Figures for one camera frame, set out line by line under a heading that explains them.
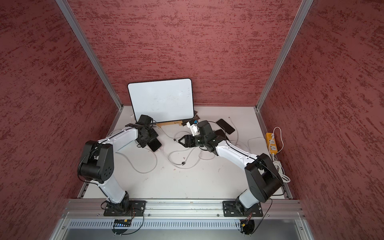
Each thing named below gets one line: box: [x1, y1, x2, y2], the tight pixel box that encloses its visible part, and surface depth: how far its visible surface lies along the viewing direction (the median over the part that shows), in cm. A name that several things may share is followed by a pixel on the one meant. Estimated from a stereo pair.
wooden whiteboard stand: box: [156, 120, 183, 127], surface depth 105 cm
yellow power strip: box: [265, 132, 278, 155], surface depth 97 cm
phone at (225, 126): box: [216, 119, 236, 135], surface depth 111 cm
